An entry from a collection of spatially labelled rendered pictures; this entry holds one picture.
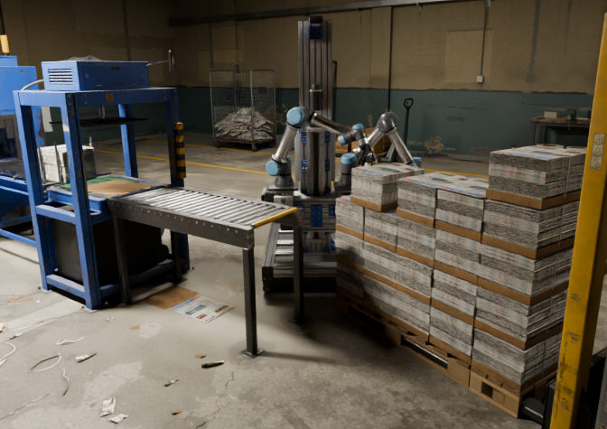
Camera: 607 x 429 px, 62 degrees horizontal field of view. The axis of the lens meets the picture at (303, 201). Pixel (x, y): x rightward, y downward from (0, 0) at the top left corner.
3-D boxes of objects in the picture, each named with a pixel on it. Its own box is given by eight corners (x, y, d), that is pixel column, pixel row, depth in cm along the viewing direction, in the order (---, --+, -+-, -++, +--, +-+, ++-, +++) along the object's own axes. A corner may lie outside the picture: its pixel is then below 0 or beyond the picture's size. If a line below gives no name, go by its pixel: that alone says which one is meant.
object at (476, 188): (478, 179, 287) (478, 177, 287) (524, 188, 265) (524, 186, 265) (434, 188, 267) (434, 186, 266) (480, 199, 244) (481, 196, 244)
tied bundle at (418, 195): (439, 206, 317) (442, 171, 312) (478, 217, 294) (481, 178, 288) (396, 216, 297) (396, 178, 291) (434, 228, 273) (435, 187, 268)
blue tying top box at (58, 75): (150, 88, 393) (148, 61, 388) (79, 90, 345) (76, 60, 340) (115, 88, 418) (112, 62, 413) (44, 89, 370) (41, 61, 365)
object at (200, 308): (234, 307, 367) (234, 306, 367) (206, 323, 344) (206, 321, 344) (199, 295, 387) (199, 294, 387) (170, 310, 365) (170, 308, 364)
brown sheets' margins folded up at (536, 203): (512, 343, 288) (529, 178, 264) (562, 367, 264) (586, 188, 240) (469, 365, 267) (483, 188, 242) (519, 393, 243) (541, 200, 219)
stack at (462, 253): (374, 295, 384) (377, 190, 363) (510, 366, 291) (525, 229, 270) (333, 309, 363) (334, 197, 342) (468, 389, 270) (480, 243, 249)
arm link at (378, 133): (340, 163, 391) (387, 109, 368) (345, 159, 405) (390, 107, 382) (351, 172, 390) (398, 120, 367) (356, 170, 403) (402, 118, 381)
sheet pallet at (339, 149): (396, 157, 994) (396, 128, 980) (377, 163, 928) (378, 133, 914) (343, 152, 1060) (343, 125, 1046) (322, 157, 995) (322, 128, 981)
